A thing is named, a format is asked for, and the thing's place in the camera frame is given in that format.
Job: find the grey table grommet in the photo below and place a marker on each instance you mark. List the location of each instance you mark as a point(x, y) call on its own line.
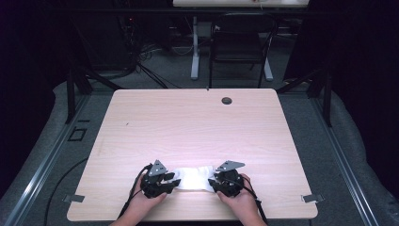
point(226, 100)

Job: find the white desk leg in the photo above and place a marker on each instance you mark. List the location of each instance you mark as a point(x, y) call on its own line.
point(195, 53)
point(268, 70)

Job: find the person's right hand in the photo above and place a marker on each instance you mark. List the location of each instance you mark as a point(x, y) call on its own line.
point(240, 204)

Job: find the person's left hand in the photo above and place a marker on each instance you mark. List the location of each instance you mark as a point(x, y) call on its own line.
point(142, 205)

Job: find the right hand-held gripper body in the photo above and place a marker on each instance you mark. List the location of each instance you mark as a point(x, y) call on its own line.
point(230, 182)

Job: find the aluminium floor rail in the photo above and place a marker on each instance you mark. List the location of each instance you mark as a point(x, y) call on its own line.
point(37, 169)
point(345, 163)

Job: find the grey table bracket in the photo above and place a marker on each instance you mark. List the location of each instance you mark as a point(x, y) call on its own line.
point(312, 198)
point(74, 198)

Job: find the black folding chair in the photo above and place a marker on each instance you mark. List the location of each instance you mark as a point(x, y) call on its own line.
point(241, 40)

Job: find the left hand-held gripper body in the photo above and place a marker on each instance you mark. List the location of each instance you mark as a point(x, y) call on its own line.
point(153, 185)

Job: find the black horizontal frame bar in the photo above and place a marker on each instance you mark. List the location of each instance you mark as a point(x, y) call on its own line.
point(141, 11)

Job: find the black metal frame stand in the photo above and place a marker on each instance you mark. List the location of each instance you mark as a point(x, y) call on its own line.
point(327, 97)
point(70, 94)

